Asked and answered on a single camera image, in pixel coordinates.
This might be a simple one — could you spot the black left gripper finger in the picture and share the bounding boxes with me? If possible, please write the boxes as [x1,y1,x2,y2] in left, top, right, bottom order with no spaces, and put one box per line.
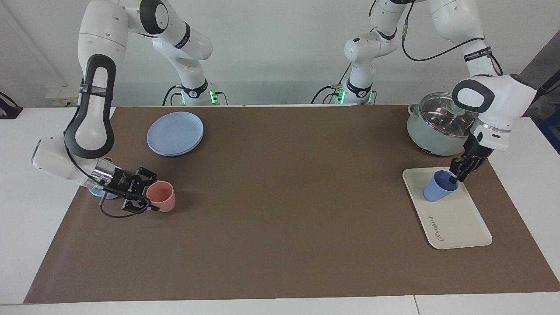
[450,157,471,183]
[462,157,487,181]

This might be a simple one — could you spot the black base cable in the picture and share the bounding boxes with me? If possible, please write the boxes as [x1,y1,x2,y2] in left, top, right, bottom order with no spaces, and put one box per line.
[163,84,184,106]
[311,63,353,105]

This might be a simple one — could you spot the pale green electric pot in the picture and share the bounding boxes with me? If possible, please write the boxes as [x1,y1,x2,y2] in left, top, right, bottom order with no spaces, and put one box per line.
[406,92,480,157]

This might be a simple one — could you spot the pink plastic cup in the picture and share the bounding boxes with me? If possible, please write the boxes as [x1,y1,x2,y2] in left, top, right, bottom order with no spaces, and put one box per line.
[146,181,176,213]

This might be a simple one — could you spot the light blue plate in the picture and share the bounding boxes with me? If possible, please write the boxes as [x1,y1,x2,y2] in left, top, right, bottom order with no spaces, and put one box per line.
[147,112,204,157]

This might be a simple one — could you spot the black stand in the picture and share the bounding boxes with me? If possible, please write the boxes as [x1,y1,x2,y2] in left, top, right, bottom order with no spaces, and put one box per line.
[523,72,560,116]

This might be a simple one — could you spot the blue plastic cup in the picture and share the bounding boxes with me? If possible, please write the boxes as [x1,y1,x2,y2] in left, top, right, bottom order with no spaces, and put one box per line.
[423,170,460,203]

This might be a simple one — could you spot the brown paper table mat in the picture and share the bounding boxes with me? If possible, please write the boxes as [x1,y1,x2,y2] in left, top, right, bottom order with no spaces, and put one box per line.
[24,105,560,304]

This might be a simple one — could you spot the blue box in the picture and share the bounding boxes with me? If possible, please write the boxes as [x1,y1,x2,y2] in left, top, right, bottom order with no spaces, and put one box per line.
[539,109,560,154]

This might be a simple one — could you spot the black clamp device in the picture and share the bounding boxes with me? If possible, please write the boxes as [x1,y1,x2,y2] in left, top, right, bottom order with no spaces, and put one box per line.
[0,92,23,119]

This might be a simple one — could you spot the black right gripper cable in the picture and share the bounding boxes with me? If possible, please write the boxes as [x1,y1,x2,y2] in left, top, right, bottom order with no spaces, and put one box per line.
[66,144,154,219]

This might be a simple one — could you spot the light blue bowl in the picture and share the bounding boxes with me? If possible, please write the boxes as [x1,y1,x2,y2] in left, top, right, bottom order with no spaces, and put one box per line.
[89,186,119,200]

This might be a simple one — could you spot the glass pot lid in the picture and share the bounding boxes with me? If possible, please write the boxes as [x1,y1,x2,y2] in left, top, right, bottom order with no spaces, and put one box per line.
[419,93,480,138]

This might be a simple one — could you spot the white power strip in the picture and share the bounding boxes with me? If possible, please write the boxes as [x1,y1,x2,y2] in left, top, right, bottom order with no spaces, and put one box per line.
[45,84,84,107]

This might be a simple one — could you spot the cream rabbit print tray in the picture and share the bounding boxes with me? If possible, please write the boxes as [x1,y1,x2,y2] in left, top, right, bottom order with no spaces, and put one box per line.
[402,167,493,250]

